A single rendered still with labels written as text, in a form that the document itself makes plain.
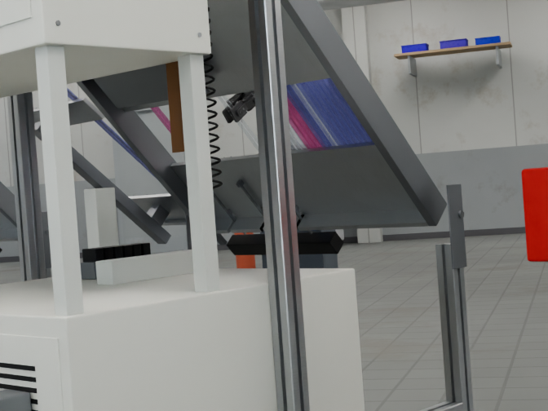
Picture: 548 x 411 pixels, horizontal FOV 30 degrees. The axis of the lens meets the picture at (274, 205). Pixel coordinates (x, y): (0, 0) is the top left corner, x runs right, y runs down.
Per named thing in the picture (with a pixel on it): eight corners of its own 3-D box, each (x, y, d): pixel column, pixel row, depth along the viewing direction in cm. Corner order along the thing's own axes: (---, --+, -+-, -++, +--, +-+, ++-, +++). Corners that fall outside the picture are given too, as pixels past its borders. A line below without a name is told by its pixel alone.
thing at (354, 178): (210, 223, 256) (217, 214, 258) (430, 213, 211) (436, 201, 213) (167, 170, 246) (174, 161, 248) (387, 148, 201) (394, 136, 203)
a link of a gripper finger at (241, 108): (245, 94, 223) (228, 110, 219) (255, 92, 221) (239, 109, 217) (251, 106, 225) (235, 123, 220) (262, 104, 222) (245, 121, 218)
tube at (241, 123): (298, 206, 237) (301, 202, 237) (303, 205, 236) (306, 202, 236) (174, 40, 210) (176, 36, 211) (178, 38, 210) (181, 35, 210)
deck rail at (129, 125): (203, 234, 257) (214, 215, 260) (208, 234, 256) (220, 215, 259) (18, 14, 220) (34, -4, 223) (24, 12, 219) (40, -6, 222)
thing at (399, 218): (209, 234, 256) (222, 213, 259) (429, 227, 211) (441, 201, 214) (205, 231, 255) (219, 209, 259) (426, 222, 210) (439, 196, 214)
